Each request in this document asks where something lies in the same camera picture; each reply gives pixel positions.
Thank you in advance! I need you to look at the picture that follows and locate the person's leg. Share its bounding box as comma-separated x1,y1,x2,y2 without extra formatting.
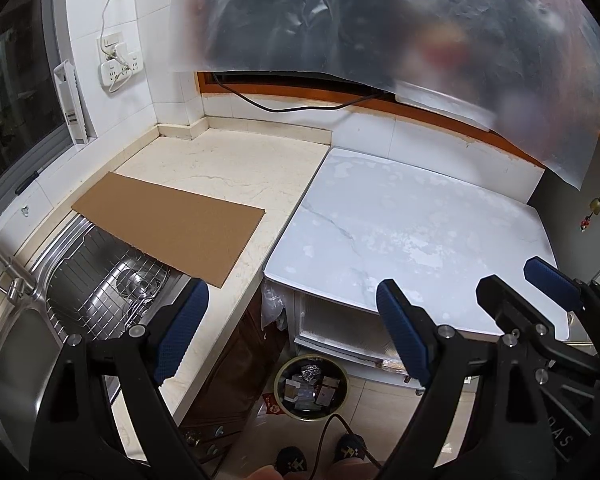
247,462,283,480

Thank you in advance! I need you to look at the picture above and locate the hanging beaded ornament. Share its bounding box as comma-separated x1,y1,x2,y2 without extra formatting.
580,132,600,233

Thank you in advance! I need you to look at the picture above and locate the dark patterned shoe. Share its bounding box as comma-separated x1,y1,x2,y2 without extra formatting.
331,432,368,466
275,447,308,476

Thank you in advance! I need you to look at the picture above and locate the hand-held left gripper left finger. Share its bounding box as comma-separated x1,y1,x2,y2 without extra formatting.
27,278,210,480

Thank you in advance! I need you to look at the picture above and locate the round dark trash bin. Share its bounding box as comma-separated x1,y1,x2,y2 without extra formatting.
272,354,350,422

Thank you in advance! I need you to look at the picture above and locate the dark glass window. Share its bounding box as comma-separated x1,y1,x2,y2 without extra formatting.
0,0,76,201

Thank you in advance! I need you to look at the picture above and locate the translucent plastic sheet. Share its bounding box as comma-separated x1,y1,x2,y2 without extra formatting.
172,0,600,192

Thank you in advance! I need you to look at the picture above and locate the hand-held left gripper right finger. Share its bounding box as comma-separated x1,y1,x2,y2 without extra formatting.
376,280,556,480

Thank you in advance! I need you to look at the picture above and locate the wire sink rack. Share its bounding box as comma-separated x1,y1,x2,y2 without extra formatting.
45,232,186,341

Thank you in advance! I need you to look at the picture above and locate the steel sink faucet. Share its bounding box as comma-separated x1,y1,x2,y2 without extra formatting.
0,222,43,306

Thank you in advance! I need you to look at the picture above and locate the translucent plastic bag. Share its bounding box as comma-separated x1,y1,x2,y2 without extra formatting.
261,280,288,331

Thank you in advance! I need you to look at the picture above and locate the red paper scrap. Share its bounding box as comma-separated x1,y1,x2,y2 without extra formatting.
261,392,287,418

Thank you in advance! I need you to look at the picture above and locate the orange wooden window frame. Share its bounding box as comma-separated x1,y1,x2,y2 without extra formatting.
196,71,548,168

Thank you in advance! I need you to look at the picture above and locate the black power cable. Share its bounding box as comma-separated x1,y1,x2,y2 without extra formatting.
211,71,388,112

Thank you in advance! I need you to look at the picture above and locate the stainless steel sink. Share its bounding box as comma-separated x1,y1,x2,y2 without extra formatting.
0,210,191,461

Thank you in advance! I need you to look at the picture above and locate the white drawer unit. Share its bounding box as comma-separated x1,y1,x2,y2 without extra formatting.
287,287,416,383

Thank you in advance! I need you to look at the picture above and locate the white wall outlet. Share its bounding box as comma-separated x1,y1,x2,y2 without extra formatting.
98,32,143,88

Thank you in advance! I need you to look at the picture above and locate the black window handle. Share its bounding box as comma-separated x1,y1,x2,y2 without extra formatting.
14,169,42,196

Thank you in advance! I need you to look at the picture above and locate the brown wooden cabinet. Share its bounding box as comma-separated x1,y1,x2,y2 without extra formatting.
180,290,288,466

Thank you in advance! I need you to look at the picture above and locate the brown cardboard sheet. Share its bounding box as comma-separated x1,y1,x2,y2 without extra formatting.
71,171,267,289

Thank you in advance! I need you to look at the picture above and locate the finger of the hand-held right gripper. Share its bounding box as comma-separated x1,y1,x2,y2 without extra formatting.
476,273,600,387
524,256,600,357

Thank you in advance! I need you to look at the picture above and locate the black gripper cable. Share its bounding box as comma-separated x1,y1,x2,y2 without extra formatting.
319,412,383,473

